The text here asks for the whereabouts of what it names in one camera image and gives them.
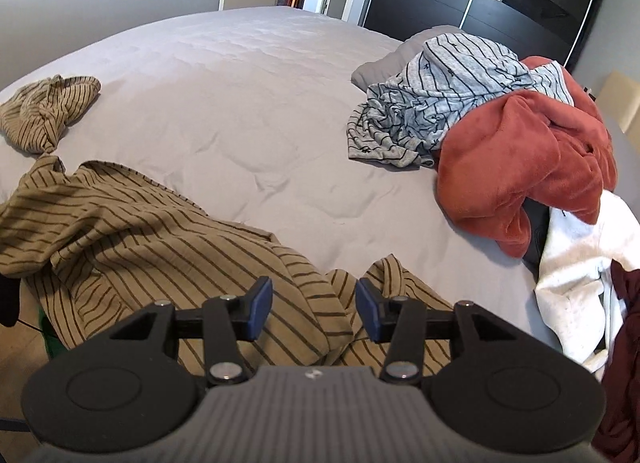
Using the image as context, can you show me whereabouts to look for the tan striped shirt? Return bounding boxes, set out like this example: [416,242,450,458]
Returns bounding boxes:
[0,154,459,379]

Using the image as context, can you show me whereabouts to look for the white garment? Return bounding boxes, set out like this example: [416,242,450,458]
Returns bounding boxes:
[535,191,639,373]

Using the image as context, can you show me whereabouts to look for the grey striped garment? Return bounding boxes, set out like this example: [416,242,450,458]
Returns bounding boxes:
[346,33,574,168]

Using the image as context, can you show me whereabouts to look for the rust red fleece blanket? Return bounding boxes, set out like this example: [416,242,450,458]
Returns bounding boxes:
[436,56,617,258]

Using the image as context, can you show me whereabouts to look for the white bed sheet mattress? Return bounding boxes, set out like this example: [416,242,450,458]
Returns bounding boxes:
[17,7,556,345]

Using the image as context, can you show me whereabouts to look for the dark maroon garment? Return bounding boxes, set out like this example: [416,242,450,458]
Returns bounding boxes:
[592,261,640,462]

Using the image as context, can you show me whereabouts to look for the grey pillow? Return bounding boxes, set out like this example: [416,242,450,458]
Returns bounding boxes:
[352,25,462,92]

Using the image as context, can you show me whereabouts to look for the tan striped shorts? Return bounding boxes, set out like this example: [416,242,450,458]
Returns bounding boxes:
[1,75,102,154]

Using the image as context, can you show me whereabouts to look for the beige padded headboard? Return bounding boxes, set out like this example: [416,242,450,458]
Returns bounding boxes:
[596,71,640,151]

